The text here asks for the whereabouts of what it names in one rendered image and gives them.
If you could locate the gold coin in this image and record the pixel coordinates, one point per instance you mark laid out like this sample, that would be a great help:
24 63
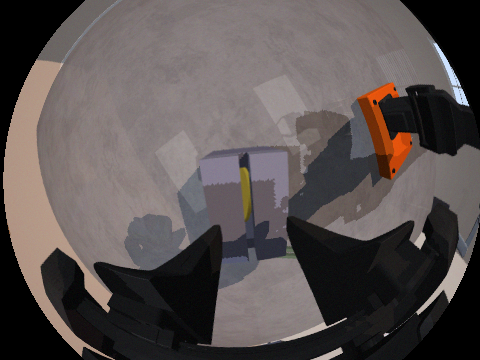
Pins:
246 183

